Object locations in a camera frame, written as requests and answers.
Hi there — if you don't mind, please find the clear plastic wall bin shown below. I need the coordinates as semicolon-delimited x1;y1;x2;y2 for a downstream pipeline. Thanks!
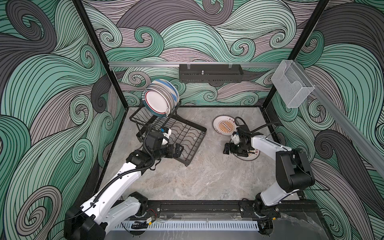
271;60;315;109

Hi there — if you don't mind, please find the black corner frame post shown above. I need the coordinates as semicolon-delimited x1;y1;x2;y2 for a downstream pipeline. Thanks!
262;1;329;110
72;0;129;112

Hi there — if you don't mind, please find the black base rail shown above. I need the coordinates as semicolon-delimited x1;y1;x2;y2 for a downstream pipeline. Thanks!
127;200;322;220

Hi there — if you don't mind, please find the black hanging wall tray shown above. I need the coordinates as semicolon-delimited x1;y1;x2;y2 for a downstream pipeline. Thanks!
179;65;244;85

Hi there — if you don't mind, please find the black dish rack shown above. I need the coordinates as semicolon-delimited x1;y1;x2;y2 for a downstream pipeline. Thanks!
129;103;207;167

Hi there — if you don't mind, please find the black corner frame post left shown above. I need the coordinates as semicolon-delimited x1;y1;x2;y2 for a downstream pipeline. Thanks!
72;0;129;112

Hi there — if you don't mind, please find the blue striped plate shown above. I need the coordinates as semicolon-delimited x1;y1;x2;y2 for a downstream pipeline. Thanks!
152;79;180;106

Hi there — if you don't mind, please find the sunburst pattern plate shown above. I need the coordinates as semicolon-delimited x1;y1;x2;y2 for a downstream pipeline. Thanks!
234;150;260;162
213;115;237;136

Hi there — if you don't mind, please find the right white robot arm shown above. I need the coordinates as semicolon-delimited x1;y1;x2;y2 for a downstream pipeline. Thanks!
223;131;316;210

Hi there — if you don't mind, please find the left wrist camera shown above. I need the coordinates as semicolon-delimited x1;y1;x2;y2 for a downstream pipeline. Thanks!
145;127;172;151

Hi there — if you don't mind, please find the aluminium rail right wall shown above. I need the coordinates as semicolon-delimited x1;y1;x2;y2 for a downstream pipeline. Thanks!
299;65;384;176

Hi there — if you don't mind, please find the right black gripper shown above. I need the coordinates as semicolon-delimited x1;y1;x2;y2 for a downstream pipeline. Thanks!
221;141;250;157

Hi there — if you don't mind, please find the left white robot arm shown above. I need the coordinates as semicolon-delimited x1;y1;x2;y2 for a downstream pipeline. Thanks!
64;144;184;240

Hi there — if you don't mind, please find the white slotted cable duct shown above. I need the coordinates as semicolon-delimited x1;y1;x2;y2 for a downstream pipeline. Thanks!
115;220;260;232

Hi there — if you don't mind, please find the aluminium rail wall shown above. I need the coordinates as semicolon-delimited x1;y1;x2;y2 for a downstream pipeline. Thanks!
108;61;280;69
299;65;384;176

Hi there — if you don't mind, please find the aluminium rail back wall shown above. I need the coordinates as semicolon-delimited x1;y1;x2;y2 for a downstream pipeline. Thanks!
108;61;280;69

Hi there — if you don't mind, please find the white plate teal red rim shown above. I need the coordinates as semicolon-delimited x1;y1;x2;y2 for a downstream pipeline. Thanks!
142;88;170;117

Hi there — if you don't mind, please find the black corner frame post right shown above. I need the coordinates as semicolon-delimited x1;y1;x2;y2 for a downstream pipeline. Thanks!
262;1;329;110

